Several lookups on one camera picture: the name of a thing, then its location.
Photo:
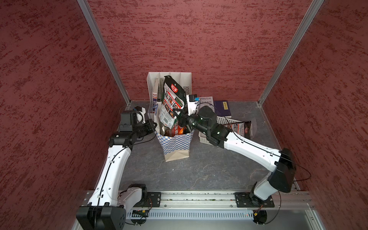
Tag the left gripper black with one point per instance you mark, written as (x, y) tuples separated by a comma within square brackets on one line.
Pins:
[(151, 128)]

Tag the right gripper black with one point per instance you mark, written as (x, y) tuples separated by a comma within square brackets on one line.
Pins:
[(183, 118)]

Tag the white perforated plastic basket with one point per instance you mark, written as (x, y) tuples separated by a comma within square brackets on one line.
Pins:
[(218, 133)]

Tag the food photo condiment packet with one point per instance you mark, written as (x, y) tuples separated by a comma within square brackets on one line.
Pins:
[(173, 101)]

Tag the blue checkered paper bag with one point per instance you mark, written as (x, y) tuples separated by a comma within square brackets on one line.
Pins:
[(174, 148)]

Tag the dark red condiment packet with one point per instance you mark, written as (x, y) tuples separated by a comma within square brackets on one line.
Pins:
[(242, 128)]

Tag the orange condiment packet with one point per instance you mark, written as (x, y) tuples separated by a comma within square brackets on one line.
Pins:
[(178, 130)]

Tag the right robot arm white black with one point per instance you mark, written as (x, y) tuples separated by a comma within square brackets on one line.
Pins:
[(279, 163)]

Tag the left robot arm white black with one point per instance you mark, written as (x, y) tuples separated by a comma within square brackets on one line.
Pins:
[(112, 178)]

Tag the white printed booklet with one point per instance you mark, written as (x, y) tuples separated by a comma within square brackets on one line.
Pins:
[(206, 101)]

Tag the dark blue book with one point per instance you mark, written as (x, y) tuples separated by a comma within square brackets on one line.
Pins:
[(222, 109)]

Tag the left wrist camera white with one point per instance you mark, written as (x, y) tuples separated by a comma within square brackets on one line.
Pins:
[(132, 117)]

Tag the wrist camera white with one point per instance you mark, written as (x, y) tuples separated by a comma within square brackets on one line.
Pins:
[(132, 117), (192, 103)]

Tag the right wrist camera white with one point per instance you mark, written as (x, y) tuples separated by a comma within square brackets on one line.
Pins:
[(192, 103)]

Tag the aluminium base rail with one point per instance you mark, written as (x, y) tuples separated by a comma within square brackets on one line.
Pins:
[(136, 209)]

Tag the left aluminium corner post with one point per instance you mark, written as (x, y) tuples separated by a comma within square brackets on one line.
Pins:
[(88, 15)]

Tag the aluminium corner post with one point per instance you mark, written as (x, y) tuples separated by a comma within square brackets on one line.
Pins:
[(299, 34), (88, 15)]

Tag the right aluminium corner post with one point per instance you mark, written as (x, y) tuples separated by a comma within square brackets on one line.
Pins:
[(299, 34)]

